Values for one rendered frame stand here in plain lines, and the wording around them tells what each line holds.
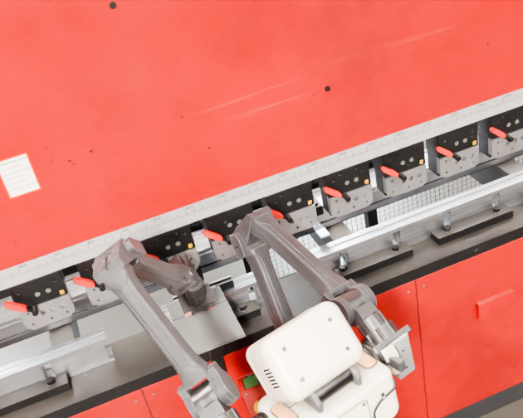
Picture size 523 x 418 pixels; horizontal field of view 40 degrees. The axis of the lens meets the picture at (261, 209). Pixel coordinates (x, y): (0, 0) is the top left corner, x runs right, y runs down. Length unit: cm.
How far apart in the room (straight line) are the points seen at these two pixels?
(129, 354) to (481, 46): 148
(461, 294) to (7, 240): 153
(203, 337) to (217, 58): 81
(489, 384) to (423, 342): 45
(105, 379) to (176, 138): 80
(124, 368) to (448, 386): 126
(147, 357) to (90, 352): 18
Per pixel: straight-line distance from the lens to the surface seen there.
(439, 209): 258
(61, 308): 224
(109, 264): 161
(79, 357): 238
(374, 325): 175
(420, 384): 284
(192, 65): 198
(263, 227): 191
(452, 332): 275
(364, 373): 164
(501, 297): 275
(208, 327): 220
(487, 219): 264
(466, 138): 247
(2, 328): 260
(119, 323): 398
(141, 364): 235
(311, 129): 217
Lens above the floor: 242
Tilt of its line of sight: 32 degrees down
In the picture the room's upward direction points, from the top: 13 degrees counter-clockwise
